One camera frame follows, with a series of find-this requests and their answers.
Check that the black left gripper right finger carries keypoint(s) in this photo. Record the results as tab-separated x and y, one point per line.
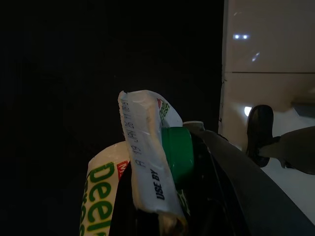
233	196

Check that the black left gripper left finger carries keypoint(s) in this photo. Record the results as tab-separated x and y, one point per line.
123	216

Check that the juice carton green cap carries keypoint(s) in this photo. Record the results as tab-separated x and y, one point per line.
147	147

